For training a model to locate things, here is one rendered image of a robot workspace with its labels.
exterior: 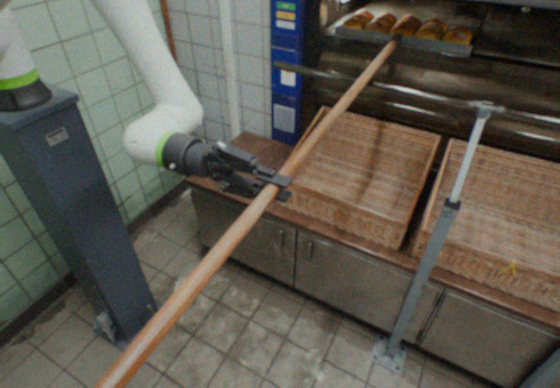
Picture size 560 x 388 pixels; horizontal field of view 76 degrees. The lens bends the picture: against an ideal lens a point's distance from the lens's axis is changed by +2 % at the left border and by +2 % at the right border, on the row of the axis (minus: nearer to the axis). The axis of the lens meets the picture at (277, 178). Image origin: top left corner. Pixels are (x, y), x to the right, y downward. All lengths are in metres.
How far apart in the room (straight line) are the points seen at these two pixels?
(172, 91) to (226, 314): 1.30
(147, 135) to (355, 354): 1.40
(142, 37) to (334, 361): 1.52
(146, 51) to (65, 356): 1.54
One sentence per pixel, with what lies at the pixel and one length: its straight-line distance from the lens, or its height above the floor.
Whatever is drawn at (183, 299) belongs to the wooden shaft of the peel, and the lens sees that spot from 0.56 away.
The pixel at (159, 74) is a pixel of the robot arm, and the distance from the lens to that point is 0.91.
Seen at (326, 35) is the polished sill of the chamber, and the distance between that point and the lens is 1.68.
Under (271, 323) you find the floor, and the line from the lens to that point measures 1.90.
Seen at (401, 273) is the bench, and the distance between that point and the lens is 1.49.
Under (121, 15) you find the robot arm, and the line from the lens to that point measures 0.89.
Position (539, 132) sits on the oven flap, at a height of 0.96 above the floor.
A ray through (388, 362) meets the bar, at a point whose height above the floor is 0.01.
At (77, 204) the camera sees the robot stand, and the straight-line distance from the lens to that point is 1.35.
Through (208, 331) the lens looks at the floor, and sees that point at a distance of 1.91.
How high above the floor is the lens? 1.67
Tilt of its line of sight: 39 degrees down
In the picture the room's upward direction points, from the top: straight up
